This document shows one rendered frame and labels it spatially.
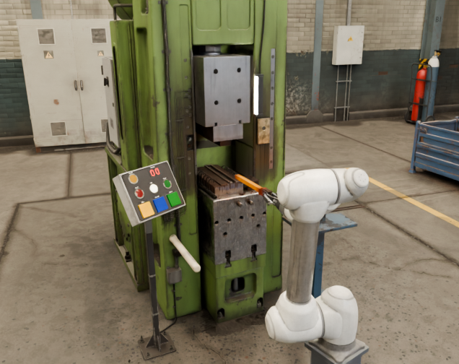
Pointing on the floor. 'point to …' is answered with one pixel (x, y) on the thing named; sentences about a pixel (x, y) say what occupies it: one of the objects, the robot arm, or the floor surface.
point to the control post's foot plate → (147, 346)
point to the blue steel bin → (444, 149)
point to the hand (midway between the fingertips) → (266, 193)
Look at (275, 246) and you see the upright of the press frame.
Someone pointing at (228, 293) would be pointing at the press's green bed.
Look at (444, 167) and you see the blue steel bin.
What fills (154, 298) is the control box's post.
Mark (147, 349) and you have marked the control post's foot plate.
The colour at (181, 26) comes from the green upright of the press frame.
